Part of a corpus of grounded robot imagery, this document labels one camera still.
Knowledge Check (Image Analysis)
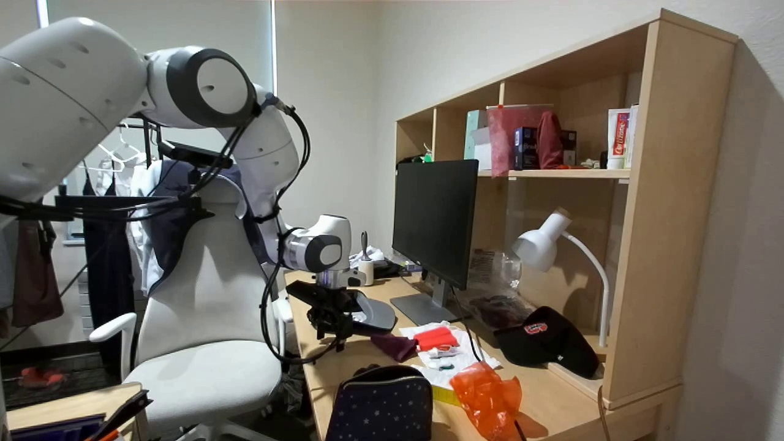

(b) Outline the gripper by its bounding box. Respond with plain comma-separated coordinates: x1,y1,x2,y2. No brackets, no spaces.
306,289,363,353

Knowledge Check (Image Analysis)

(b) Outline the red rod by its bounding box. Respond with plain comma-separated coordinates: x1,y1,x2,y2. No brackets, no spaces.
413,326,459,352

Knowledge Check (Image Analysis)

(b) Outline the grey round pad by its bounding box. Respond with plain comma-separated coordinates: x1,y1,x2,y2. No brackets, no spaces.
352,290,398,335

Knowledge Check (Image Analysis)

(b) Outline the maroon cloth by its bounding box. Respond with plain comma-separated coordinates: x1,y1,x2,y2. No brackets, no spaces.
370,333,419,364

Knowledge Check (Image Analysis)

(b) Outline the white cup with dark tool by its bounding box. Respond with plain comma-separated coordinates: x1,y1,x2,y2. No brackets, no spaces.
358,231,376,287

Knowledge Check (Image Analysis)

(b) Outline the navy star-patterned bag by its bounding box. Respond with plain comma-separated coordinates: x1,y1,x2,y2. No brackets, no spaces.
324,364,434,441

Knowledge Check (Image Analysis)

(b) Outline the crumpled white tissue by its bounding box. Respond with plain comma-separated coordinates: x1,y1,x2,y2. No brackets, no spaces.
349,245,388,265

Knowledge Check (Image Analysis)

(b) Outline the white office chair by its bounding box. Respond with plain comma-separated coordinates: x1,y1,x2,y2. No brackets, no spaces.
89,160,296,441

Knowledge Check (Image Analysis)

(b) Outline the white paper sheet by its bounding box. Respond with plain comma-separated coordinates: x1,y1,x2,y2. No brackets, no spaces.
399,320,501,391

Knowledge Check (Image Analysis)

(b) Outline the black computer monitor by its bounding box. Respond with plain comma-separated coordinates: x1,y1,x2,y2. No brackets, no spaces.
390,159,480,327

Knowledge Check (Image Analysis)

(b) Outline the orange plastic bag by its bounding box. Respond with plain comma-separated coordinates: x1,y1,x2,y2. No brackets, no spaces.
450,361,523,441

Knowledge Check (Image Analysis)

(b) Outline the clear plastic bag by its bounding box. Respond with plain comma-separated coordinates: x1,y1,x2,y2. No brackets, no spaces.
466,247,523,296

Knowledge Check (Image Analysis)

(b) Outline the navy and white garment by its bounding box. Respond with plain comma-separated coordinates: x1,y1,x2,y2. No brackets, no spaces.
127,160,273,296

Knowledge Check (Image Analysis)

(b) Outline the black cap with red patch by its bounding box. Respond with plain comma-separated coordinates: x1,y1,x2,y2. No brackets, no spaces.
492,306,601,379

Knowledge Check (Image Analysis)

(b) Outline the white desk lamp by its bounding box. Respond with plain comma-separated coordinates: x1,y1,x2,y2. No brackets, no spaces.
511,207,612,349

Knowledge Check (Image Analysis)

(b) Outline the black hanging garment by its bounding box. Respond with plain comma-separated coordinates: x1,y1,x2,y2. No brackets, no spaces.
81,171,137,359

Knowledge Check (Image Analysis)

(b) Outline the white box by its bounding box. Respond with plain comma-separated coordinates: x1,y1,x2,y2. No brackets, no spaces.
471,126,492,172

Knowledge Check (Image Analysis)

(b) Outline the teal box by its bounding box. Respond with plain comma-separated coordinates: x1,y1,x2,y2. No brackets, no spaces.
464,110,488,161

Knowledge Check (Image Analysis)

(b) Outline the red translucent bag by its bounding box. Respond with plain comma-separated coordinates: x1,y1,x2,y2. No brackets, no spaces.
486,105,553,179

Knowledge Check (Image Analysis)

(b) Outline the dark blue box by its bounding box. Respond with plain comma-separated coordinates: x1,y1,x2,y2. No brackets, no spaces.
513,126,540,171

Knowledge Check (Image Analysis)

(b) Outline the wooden side table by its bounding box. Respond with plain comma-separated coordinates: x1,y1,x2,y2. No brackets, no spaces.
5,382,153,441

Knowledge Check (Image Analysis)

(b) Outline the clothes rack with hangers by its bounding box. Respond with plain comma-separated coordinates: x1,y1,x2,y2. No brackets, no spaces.
59,119,165,350

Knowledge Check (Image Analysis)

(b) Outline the maroon pouch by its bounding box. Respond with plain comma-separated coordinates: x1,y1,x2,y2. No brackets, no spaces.
536,110,565,170

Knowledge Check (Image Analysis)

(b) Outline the brown hanging garment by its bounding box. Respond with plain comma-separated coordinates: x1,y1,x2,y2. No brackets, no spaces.
10,217,65,328

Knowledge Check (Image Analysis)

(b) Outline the white and red toothpaste tube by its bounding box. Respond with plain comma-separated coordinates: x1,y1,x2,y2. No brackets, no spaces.
606,108,632,170

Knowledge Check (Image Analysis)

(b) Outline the wooden desk hutch shelf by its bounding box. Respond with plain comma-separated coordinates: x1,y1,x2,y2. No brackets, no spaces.
394,9,739,412

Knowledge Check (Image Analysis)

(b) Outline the tall white carton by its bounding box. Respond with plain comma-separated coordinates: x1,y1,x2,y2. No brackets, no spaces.
625,104,639,170

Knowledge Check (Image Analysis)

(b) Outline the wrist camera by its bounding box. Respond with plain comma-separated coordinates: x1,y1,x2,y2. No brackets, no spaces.
285,280,331,309

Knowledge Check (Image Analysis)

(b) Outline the black monitor cable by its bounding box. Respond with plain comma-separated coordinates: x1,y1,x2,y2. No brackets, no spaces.
450,287,486,363

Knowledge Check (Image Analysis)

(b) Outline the camera on mount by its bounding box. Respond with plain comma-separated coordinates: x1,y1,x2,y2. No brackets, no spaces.
159,140,235,170

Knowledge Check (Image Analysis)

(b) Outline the brown cable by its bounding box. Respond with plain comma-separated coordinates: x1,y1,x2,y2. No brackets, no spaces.
597,385,614,441

